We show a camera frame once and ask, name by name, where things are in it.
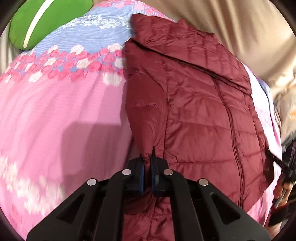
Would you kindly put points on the maroon puffer jacket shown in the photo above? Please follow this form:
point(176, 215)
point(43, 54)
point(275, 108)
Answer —
point(189, 100)

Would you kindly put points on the person's right hand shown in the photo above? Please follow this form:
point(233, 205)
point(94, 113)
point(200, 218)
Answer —
point(281, 189)

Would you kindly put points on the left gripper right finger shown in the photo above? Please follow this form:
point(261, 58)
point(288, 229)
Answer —
point(199, 210)

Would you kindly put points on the green plush pillow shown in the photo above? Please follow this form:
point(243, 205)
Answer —
point(34, 20)

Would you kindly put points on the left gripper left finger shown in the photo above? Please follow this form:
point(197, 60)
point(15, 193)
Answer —
point(95, 210)

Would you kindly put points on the pink floral bed sheet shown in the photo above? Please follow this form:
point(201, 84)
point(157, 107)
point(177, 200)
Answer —
point(63, 118)

